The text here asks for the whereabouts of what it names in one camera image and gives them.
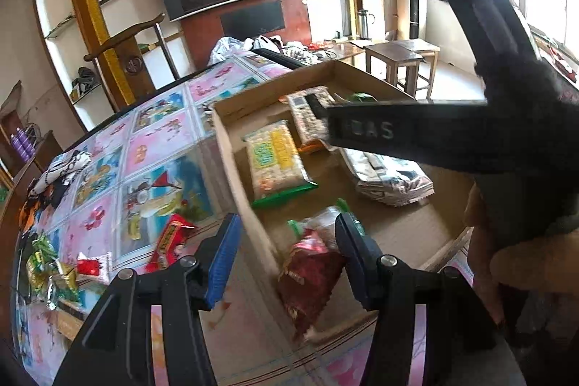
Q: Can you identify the black white patterned cloth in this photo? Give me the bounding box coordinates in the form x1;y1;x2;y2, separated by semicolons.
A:
27;148;93;197

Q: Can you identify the small red white packet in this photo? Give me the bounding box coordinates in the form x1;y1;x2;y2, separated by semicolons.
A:
76;251;113;284

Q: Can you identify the green striped snack packet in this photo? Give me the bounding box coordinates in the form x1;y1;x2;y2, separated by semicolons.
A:
31;232;59;264

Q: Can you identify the red gold label snack packet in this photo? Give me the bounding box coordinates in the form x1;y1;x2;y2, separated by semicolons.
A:
145;214;197;273

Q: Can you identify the cardboard box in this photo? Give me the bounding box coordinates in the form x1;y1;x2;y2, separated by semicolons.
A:
210;59;476;346

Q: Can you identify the person's right hand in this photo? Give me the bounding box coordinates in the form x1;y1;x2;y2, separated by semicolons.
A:
466;59;579;326

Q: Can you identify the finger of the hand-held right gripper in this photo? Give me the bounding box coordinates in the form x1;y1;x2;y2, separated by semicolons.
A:
308;95;335;149

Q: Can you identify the orange edged snack packet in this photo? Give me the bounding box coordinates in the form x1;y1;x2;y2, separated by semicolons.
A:
279;86;338;154

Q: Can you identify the dark red snack packet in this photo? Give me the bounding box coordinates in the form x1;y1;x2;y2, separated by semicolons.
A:
277;232;347;335

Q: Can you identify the white black plastic bag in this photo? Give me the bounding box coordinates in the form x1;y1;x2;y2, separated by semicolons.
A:
251;35;317;63

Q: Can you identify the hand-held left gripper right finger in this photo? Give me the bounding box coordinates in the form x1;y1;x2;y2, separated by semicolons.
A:
334;212;498;386

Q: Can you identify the wooden chair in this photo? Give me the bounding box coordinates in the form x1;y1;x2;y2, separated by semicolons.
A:
84;13;182;106

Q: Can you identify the steel kettle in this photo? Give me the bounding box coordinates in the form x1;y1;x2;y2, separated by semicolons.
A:
356;8;376;38

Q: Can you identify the orange black item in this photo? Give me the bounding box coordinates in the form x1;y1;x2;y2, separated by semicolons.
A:
18;182;64;233

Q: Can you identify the green ended cracker packet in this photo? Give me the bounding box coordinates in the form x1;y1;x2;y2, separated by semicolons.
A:
243;120;320;208

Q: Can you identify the purple bottle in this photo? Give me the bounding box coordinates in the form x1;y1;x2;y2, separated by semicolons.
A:
22;124;39;158
11;126;28;163

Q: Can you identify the low wooden table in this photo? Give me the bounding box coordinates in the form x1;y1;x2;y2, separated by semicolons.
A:
312;40;367;63

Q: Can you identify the wooden stool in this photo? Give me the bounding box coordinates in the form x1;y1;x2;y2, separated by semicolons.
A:
364;39;441;101

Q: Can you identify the clear green edged packet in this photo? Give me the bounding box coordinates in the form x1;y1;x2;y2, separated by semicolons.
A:
287;198;367;253

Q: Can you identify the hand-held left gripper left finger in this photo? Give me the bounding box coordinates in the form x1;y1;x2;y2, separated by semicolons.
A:
52;212;242;386

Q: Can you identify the black wall panel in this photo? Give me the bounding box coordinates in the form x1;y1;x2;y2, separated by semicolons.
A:
220;0;286;36

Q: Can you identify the pile of green yellow packets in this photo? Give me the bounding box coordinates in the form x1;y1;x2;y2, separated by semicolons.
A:
25;257;82;314

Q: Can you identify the printed picture tablecloth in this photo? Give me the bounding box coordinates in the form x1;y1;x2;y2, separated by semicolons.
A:
9;51;476;386

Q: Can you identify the silver foil snack packet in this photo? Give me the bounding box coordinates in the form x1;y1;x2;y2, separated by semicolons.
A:
339;148;435;208

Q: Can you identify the wooden side cabinet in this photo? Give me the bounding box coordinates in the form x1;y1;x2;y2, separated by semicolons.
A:
0;83;64;188

